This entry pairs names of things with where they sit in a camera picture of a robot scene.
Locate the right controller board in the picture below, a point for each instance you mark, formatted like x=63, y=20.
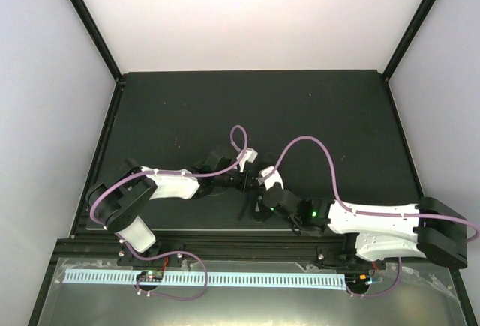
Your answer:
x=363, y=279

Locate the black sneaker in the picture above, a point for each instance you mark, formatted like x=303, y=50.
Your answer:
x=256, y=211

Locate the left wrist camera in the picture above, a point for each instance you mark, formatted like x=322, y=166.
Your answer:
x=247, y=156

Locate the right frame post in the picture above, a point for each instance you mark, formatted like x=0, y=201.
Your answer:
x=407, y=38

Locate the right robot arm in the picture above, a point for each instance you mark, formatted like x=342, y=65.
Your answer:
x=427, y=229

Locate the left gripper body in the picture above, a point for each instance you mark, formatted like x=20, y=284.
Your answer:
x=244, y=185

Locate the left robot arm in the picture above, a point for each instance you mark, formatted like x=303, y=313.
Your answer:
x=117, y=201

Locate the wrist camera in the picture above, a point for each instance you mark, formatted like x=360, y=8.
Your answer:
x=247, y=156
x=268, y=177

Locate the white slotted cable duct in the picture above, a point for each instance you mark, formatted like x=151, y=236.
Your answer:
x=211, y=279

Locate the frame post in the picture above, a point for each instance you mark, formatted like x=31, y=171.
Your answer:
x=407, y=38
x=94, y=33

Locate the controller board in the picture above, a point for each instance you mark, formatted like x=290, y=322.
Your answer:
x=150, y=276
x=363, y=279

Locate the black aluminium rail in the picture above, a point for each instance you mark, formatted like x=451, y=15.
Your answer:
x=331, y=252

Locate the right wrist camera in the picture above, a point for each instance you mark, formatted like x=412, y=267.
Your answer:
x=268, y=177

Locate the left frame post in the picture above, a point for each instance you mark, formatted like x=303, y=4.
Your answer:
x=94, y=33

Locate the left controller board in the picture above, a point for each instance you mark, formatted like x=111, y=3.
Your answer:
x=150, y=276

